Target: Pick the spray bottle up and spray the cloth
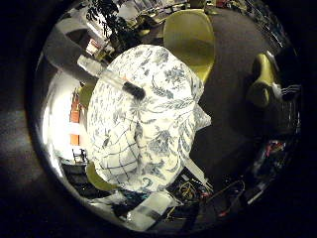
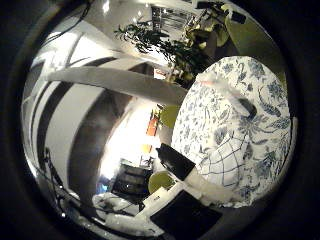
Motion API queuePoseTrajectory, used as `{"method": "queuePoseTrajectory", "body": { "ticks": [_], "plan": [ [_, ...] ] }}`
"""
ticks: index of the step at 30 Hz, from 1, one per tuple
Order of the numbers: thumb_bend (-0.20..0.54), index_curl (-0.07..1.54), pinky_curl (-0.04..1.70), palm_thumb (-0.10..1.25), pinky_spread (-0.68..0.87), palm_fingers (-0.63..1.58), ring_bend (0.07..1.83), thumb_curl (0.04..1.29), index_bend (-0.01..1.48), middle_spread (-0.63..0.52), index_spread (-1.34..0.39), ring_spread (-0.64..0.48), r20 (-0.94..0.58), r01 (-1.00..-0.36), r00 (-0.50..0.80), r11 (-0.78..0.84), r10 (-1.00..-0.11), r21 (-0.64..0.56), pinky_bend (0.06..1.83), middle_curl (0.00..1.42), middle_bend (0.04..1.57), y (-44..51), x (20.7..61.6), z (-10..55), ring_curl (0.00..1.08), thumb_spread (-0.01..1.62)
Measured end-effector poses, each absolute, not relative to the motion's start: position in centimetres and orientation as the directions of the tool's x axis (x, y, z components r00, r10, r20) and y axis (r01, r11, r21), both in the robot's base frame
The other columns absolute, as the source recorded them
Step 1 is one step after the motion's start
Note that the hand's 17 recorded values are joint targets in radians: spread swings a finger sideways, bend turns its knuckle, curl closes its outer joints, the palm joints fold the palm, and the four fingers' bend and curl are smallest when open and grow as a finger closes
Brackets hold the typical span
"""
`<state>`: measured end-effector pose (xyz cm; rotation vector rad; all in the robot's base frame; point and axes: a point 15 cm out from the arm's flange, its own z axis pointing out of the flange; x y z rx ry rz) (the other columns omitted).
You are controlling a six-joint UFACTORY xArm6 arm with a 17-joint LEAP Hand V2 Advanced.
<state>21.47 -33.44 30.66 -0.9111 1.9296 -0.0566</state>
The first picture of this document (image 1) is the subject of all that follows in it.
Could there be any clear spray bottle black head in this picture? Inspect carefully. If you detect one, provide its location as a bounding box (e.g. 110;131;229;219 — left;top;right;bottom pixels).
76;55;147;101

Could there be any tangle of coloured cables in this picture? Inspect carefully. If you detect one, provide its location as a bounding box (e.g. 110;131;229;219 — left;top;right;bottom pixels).
167;172;247;219

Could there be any dark leafy potted plant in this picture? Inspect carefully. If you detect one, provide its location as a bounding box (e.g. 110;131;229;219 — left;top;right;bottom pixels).
86;0;142;51

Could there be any blue floral white tablecloth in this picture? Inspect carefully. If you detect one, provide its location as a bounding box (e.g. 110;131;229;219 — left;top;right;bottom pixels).
86;44;212;193

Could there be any white checkered cloth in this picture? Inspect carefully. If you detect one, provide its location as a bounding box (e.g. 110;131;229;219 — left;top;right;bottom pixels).
93;123;144;182

